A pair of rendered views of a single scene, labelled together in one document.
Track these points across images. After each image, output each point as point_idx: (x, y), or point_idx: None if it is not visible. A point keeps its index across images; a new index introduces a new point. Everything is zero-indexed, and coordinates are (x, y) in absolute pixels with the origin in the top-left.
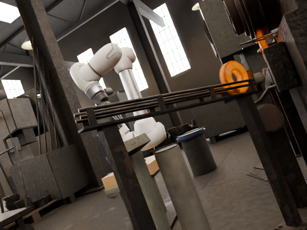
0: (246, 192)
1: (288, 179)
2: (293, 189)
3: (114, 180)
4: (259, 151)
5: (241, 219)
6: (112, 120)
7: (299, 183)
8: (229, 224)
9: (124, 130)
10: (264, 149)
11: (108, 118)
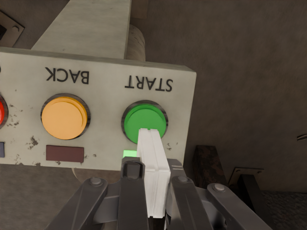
0: (302, 101)
1: (201, 179)
2: (198, 168)
3: None
4: (163, 217)
5: (209, 89)
6: (101, 201)
7: (197, 180)
8: (203, 71)
9: (137, 153)
10: (156, 224)
11: (60, 212)
